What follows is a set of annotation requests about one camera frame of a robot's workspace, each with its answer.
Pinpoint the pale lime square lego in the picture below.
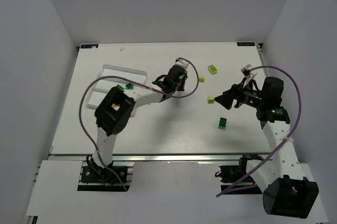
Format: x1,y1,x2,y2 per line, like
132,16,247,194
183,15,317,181
207,96,215,104

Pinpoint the pale lime small lego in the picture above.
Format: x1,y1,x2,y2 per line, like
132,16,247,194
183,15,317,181
199,75,205,82

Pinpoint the dark green hollow lego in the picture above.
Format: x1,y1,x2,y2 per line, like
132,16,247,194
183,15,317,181
218,117,227,130

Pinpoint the lime hollow lego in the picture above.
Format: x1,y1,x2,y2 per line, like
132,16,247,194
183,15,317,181
207,64,217,75

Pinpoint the dark green small lego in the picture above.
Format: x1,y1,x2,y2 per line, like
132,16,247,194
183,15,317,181
125,83,134,90

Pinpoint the orange rounded lego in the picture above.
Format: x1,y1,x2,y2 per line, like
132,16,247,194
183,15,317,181
112,103,120,110

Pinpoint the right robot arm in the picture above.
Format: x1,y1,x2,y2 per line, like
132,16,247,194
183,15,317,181
214,77,319,219

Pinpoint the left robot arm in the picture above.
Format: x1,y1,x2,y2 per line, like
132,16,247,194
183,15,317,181
93,61,188,168

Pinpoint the right blue label sticker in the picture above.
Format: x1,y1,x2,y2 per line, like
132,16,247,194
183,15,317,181
236,42,255,46

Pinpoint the blue label sticker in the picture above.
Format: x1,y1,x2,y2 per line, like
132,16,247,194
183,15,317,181
236,42,255,46
80,44,98,49

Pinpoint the white compartment tray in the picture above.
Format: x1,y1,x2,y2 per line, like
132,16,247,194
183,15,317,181
85,63,148,118

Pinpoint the left blue label sticker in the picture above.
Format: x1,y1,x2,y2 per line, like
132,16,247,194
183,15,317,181
80,44,98,49

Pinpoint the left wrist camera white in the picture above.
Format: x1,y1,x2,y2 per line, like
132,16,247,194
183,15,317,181
175,57,189,70

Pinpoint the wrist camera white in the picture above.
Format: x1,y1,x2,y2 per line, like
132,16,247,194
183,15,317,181
175,57,189,70
241,64,257,87

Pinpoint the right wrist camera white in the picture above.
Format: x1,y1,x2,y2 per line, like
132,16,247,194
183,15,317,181
241,64,257,87

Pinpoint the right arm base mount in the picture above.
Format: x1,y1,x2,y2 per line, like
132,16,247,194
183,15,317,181
214,154,264,194

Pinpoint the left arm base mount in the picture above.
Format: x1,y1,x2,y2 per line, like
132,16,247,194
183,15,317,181
77,155,133,192

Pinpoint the aluminium table rail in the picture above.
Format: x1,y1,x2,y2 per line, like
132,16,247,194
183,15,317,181
47,153,301,162

